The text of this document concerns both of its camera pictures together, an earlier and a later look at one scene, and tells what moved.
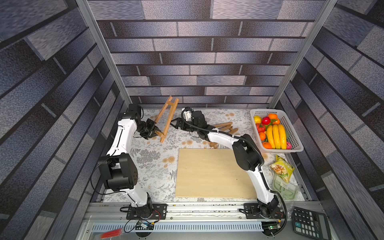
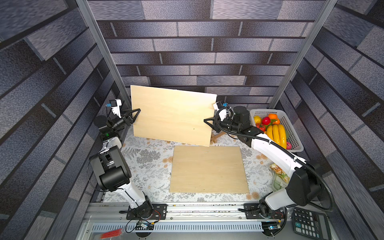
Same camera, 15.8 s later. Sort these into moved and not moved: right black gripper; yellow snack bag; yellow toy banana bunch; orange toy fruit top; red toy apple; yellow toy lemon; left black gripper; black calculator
Moved: right black gripper; left black gripper
Not moved: red toy apple; black calculator; yellow toy lemon; yellow toy banana bunch; orange toy fruit top; yellow snack bag
